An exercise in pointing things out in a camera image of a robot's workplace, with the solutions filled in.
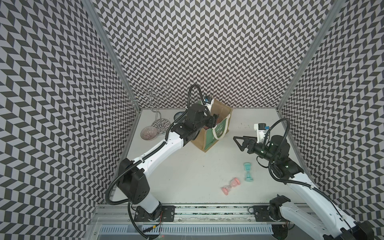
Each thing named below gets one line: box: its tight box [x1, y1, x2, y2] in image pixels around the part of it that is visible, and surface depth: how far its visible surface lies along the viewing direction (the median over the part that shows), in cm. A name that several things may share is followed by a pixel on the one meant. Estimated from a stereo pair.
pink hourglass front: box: [221, 177, 241, 196], surface depth 82 cm
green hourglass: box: [243, 162, 254, 182], surface depth 86 cm
